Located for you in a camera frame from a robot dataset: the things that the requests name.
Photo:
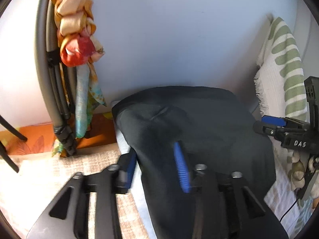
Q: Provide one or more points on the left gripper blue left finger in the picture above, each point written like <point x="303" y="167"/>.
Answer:
<point x="127" y="164"/>

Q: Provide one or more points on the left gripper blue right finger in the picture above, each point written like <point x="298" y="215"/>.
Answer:
<point x="182" y="168"/>

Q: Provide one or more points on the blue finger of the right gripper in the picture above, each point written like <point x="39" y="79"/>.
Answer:
<point x="276" y="121"/>
<point x="260" y="127"/>

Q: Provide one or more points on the black elastic waist pants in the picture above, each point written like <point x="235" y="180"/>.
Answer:
<point x="231" y="167"/>

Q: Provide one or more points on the green striped white throw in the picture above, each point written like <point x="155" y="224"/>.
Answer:
<point x="281" y="92"/>

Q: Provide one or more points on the pink plaid bed blanket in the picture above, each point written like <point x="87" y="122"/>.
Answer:
<point x="75" y="197"/>

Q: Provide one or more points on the small black tripod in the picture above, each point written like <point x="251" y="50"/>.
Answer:
<point x="9" y="138"/>

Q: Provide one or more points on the orange floral scarf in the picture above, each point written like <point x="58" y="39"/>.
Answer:
<point x="79" y="50"/>

